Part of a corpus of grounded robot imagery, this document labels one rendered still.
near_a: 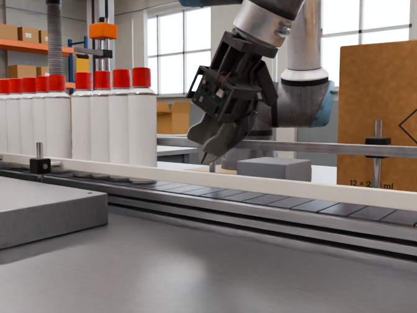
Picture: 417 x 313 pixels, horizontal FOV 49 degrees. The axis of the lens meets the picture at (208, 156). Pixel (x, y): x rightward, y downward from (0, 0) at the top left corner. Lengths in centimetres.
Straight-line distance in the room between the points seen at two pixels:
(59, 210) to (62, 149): 33
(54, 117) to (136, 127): 24
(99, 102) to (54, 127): 15
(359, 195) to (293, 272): 13
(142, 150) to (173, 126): 446
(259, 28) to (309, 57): 50
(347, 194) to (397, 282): 12
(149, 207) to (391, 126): 41
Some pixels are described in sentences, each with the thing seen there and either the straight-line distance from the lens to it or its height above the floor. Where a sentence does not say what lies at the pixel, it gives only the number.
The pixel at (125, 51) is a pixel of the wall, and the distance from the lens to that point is 943.
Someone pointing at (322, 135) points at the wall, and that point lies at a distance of 666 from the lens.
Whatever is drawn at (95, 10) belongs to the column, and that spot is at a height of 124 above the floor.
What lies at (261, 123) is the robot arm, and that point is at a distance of 114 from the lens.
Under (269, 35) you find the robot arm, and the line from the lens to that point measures 63.
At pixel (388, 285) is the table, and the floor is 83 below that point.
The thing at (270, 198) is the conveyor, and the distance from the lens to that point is 68.
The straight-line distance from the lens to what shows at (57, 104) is 100.
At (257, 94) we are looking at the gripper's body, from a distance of 68.
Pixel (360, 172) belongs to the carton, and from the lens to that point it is 82.
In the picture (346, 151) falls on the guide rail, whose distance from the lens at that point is 65.
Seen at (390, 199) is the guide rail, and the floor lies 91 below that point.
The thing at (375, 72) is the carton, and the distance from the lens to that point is 81.
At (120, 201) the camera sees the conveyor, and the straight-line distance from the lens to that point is 80.
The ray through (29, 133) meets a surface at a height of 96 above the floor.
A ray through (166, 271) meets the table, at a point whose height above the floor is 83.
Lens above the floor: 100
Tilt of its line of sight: 5 degrees down
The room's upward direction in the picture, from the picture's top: straight up
